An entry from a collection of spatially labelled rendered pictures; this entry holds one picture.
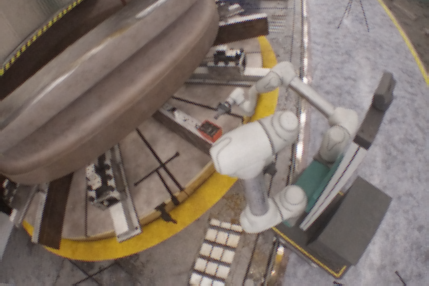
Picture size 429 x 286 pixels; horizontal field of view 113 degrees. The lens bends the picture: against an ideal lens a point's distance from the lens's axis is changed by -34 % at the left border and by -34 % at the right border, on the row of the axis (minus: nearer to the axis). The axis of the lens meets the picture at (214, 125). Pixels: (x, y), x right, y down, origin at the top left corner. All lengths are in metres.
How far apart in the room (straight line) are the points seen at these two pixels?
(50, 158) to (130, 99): 1.07
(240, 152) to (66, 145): 1.91
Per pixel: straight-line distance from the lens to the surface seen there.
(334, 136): 1.40
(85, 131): 2.20
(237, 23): 3.74
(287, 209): 1.21
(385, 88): 0.72
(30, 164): 2.74
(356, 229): 1.60
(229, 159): 0.68
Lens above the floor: 2.31
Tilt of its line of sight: 50 degrees down
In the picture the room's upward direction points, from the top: 21 degrees counter-clockwise
